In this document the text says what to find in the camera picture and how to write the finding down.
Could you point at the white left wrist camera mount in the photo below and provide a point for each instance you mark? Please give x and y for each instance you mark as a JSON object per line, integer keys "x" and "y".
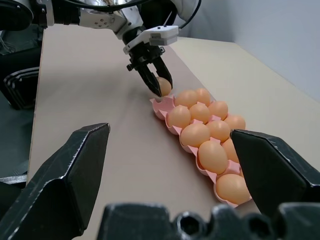
{"x": 162, "y": 33}

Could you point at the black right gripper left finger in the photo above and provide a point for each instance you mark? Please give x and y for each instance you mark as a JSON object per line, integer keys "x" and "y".
{"x": 55, "y": 190}

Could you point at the pink plastic egg tray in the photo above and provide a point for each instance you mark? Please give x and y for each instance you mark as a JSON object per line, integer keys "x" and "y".
{"x": 162, "y": 108}

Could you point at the white robot body shell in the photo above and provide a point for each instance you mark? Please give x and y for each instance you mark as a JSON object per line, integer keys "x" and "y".
{"x": 183, "y": 11}

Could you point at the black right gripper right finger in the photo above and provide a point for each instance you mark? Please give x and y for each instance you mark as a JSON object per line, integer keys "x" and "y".
{"x": 275, "y": 170}

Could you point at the tan plastic egg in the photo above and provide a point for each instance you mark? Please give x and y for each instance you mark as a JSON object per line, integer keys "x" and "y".
{"x": 218, "y": 130}
{"x": 229, "y": 150}
{"x": 235, "y": 122}
{"x": 195, "y": 135}
{"x": 231, "y": 188}
{"x": 178, "y": 117}
{"x": 218, "y": 109}
{"x": 212, "y": 157}
{"x": 186, "y": 98}
{"x": 203, "y": 96}
{"x": 199, "y": 113}
{"x": 165, "y": 86}

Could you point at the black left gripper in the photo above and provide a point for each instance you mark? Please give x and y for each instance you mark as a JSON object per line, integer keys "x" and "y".
{"x": 143, "y": 56}

